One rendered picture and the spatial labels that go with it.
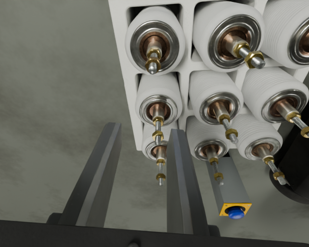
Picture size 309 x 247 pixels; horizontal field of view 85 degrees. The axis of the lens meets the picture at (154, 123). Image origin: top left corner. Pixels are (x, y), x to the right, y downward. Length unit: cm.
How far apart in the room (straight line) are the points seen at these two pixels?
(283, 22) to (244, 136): 23
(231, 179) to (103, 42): 55
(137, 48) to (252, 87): 24
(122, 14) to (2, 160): 99
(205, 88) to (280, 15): 15
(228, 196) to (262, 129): 20
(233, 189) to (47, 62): 68
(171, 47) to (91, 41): 34
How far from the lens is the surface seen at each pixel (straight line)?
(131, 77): 38
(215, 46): 29
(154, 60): 21
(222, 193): 53
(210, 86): 33
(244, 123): 47
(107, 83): 61
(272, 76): 40
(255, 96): 39
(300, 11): 34
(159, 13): 28
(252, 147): 45
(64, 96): 70
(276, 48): 35
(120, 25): 36
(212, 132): 40
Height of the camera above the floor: 53
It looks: 51 degrees down
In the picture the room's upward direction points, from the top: 177 degrees counter-clockwise
